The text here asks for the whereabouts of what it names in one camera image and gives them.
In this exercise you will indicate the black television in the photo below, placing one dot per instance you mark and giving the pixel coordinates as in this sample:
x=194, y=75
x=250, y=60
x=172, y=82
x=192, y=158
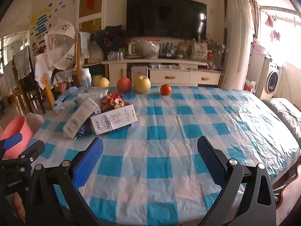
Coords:
x=164, y=16

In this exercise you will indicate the blue checked plastic tablecloth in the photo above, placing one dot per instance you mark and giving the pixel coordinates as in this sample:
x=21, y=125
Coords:
x=164, y=134

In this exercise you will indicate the orange print tablecloth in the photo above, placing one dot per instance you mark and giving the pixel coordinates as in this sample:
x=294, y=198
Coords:
x=43, y=68

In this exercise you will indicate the orange tangerine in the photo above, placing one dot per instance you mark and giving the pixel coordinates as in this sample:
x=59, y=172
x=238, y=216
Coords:
x=165, y=90

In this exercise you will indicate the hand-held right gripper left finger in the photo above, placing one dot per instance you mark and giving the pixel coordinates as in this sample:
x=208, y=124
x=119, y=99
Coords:
x=88, y=164

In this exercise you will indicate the dark wooden chair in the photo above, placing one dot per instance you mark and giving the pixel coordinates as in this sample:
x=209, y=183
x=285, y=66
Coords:
x=25, y=84

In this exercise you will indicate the white plastic bottle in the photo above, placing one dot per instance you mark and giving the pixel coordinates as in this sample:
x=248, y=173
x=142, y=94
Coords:
x=86, y=77

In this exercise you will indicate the red snack bag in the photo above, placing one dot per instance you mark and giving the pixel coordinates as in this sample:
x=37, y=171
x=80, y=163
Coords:
x=110, y=101

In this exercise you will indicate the blue and yellow wall stickers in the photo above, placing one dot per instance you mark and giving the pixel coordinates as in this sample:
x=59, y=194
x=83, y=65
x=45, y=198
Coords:
x=42, y=23

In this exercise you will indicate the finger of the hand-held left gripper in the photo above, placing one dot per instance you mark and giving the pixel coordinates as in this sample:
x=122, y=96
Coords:
x=33, y=149
x=13, y=141

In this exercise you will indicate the pink plastic basin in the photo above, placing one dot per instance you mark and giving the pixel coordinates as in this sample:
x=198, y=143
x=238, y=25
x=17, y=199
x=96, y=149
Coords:
x=16, y=129

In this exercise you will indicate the clear plastic bag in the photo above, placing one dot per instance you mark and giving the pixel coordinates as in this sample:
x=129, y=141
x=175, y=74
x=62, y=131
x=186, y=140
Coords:
x=149, y=49

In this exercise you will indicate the white refrigerator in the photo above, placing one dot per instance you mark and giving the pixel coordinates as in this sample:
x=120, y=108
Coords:
x=236, y=40

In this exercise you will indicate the cream television cabinet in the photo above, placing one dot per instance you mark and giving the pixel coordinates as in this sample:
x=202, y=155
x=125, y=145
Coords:
x=174, y=77

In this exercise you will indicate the white carton box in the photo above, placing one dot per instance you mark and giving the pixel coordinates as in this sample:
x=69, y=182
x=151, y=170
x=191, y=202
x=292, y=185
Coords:
x=112, y=120
x=81, y=119

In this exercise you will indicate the printed gift bag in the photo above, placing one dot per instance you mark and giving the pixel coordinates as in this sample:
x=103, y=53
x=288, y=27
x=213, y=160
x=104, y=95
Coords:
x=198, y=50

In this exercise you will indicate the red apple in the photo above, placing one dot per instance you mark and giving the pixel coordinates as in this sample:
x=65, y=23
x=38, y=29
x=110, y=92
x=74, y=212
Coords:
x=124, y=85

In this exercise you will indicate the purple plastic basin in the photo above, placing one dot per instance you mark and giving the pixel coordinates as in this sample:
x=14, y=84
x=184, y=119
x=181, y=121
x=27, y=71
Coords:
x=258, y=49

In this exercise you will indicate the yellow pear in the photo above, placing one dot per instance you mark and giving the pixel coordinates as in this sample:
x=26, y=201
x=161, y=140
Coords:
x=142, y=84
x=104, y=82

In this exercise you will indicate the row of small bottles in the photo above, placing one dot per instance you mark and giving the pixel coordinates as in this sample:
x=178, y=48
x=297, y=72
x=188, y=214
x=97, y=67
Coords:
x=115, y=56

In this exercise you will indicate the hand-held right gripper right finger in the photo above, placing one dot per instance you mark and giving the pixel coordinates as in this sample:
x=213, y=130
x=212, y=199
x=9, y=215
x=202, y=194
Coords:
x=211, y=162

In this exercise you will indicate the silver metal case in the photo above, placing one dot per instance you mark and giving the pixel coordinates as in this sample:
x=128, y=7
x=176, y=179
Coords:
x=139, y=71

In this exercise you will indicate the dark wrapped flower bouquet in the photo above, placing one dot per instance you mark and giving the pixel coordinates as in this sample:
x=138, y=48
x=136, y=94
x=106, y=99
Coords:
x=108, y=37

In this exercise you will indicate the white electric kettle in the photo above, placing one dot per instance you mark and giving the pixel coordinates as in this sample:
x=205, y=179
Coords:
x=132, y=49

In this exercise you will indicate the white washing machine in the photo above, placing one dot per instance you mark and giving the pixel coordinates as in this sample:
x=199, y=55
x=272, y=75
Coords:
x=272, y=80

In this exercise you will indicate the light wooden chair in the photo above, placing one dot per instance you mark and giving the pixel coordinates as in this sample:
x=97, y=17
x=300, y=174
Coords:
x=78, y=51

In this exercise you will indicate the grey cushion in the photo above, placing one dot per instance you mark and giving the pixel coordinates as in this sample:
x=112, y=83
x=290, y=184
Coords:
x=284, y=115

